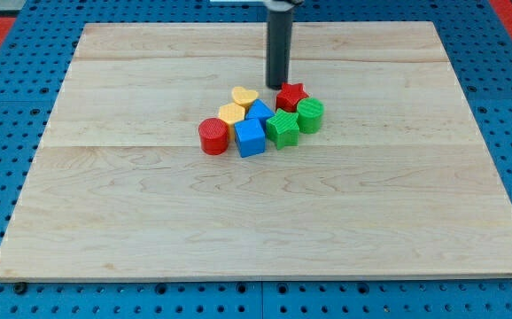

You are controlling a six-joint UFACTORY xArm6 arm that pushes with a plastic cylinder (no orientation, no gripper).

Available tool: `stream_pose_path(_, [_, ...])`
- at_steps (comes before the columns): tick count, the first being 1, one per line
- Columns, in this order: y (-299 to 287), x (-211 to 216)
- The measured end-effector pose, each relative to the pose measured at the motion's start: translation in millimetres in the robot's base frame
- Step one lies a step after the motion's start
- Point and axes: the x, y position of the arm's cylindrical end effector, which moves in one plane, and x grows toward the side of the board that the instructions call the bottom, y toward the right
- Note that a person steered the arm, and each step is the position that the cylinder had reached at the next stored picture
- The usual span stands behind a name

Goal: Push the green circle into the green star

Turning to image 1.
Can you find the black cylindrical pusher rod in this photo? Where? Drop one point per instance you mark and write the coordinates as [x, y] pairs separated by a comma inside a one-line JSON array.
[[279, 27]]

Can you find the green cylinder block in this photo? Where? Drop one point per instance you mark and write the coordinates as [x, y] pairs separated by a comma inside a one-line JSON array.
[[310, 111]]

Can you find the red star block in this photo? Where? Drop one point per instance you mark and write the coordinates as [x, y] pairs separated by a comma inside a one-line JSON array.
[[289, 96]]

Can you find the green star block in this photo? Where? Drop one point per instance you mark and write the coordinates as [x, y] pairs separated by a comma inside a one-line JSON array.
[[283, 129]]

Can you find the yellow heart block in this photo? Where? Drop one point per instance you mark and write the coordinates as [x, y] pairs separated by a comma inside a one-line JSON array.
[[244, 97]]

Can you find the blue triangle block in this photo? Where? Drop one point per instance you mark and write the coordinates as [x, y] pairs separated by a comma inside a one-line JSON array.
[[259, 111]]

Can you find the yellow hexagon block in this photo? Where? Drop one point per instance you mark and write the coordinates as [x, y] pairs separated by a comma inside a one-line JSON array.
[[231, 114]]

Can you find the blue cube block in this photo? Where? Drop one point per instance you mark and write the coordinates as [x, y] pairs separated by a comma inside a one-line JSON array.
[[250, 137]]

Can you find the red cylinder block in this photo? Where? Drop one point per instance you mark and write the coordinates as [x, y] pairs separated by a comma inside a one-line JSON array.
[[214, 136]]

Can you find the light wooden board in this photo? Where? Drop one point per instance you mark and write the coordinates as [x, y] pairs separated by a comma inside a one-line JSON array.
[[398, 183]]

